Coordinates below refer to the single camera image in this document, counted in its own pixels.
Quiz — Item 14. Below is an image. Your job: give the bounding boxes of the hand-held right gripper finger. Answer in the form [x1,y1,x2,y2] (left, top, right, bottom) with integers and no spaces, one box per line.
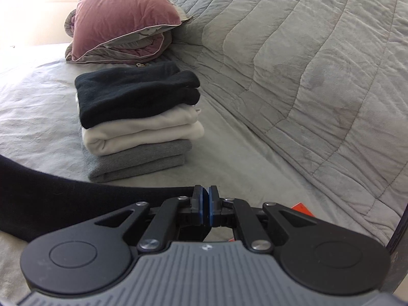
[94,185,210,252]
[209,185,317,253]

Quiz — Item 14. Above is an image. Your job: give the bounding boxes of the black and cream printed sweatshirt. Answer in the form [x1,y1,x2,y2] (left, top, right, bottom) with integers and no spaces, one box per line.
[0,155,205,243]

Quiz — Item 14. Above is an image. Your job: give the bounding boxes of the folded grey garment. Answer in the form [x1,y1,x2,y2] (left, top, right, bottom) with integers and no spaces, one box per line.
[82,138,194,183]

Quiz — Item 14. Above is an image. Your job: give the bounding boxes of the orange tag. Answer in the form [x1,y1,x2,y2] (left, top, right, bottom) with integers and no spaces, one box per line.
[290,201,316,219]

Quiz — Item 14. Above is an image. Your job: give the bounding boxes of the folded white garment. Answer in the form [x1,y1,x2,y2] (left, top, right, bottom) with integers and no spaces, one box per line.
[76,94,205,157]

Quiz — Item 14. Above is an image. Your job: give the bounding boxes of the folded black garment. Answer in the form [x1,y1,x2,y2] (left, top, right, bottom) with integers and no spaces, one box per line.
[75,61,201,130]

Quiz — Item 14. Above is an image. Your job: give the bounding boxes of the grey quilted bedspread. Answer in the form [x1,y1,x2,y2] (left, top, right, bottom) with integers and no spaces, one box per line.
[164,0,408,240]

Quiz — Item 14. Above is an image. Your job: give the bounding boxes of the folded grey and pink quilt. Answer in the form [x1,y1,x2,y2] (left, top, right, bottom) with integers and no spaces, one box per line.
[65,8,174,65]

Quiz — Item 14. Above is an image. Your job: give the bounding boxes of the pink velvet pillow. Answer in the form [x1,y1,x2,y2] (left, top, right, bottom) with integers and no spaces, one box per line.
[71,0,183,62]

